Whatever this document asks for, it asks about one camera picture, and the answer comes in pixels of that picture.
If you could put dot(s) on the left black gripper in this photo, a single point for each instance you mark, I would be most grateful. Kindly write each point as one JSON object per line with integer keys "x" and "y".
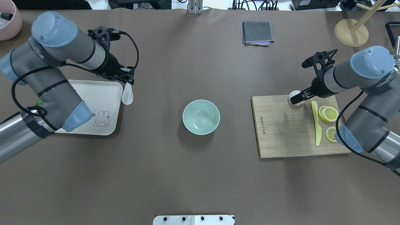
{"x": 110, "y": 63}

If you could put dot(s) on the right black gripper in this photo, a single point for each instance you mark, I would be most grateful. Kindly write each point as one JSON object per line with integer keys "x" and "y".
{"x": 318, "y": 85}

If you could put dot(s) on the white steamed bun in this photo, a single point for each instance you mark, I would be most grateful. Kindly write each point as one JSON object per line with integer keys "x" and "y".
{"x": 295, "y": 98}

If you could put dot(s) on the white ceramic spoon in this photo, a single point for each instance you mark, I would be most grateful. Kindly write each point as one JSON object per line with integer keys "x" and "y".
{"x": 127, "y": 94}

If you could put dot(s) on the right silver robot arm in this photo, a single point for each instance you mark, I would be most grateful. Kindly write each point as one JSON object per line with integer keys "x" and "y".
{"x": 376, "y": 72}

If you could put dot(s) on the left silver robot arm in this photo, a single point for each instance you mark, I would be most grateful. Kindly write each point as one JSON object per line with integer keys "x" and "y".
{"x": 46, "y": 100}

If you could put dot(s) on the mint green bowl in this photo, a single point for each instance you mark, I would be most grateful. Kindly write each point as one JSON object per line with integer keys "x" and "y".
{"x": 201, "y": 117}

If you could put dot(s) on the pink bowl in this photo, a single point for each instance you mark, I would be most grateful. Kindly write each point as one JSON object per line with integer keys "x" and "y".
{"x": 10, "y": 28}

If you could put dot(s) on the stacked lemon slices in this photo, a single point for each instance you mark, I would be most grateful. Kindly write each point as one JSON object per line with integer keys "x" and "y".
{"x": 327, "y": 113}

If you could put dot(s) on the cream rabbit tray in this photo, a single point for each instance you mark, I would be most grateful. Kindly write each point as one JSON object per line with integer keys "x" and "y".
{"x": 103, "y": 99}

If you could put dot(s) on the yellow plastic knife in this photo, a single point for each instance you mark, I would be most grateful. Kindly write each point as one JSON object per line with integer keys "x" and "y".
{"x": 318, "y": 128}

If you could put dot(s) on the single lemon slice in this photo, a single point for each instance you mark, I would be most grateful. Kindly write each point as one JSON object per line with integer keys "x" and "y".
{"x": 330, "y": 134}

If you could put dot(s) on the wooden cutting board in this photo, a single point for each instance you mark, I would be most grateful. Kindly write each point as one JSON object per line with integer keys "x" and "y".
{"x": 285, "y": 130}

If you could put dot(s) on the wooden mug tree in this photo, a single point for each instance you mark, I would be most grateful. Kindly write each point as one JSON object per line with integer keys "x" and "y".
{"x": 353, "y": 32}

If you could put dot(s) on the grey folded cloth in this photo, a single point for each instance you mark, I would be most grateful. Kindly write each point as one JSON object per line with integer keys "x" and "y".
{"x": 257, "y": 33}

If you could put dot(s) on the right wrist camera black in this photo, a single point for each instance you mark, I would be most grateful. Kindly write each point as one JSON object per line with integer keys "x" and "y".
{"x": 321, "y": 62}

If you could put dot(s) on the aluminium frame post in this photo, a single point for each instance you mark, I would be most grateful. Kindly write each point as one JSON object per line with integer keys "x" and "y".
{"x": 195, "y": 7}

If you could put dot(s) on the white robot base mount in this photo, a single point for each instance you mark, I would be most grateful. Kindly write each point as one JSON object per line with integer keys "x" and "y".
{"x": 194, "y": 220}

